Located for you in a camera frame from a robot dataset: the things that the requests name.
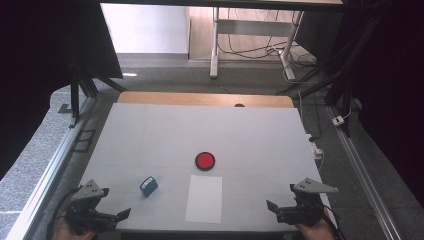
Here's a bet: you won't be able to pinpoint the black square floor bracket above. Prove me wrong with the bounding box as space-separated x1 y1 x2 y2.
72 129 97 154

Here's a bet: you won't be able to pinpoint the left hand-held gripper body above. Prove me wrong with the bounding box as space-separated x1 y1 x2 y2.
64 179 118 234

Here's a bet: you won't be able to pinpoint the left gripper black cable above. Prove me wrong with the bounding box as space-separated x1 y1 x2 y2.
45 186 83 240

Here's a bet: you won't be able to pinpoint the aluminium rail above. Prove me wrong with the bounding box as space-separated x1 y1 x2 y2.
4 96 98 240
325 105 403 240

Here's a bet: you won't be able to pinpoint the black curtain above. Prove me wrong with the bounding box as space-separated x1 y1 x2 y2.
294 0 424 208
0 0 124 181

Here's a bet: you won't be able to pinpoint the person's right hand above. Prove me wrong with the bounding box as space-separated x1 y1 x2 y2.
294 208 337 240

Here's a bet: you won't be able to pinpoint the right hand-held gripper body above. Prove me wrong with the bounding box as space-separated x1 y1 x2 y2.
279 177 340 228

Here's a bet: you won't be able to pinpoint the black floor cables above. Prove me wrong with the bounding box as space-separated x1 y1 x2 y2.
218 8 321 96

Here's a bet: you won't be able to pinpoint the white power strip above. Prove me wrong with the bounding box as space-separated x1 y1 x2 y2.
305 133 324 160

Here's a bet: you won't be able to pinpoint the white paper sheet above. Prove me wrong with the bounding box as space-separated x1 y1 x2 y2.
185 175 223 225

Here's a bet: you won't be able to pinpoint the blue stamp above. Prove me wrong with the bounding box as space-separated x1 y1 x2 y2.
139 176 159 199

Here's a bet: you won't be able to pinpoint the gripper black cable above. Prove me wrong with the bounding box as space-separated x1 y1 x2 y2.
320 203 344 240
45 186 83 240

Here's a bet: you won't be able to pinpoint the white metal desk frame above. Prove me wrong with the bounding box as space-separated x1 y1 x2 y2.
209 6 305 82

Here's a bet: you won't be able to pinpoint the black metal stand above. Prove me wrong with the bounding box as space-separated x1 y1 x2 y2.
58 49 128 129
276 13 394 138

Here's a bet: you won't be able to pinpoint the person's left hand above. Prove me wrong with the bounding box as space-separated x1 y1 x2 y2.
51 218 98 240

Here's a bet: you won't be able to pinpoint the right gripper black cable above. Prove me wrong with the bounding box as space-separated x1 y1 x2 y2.
320 203 344 240

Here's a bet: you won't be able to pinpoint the round red ink pad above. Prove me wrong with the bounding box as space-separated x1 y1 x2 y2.
194 151 216 172

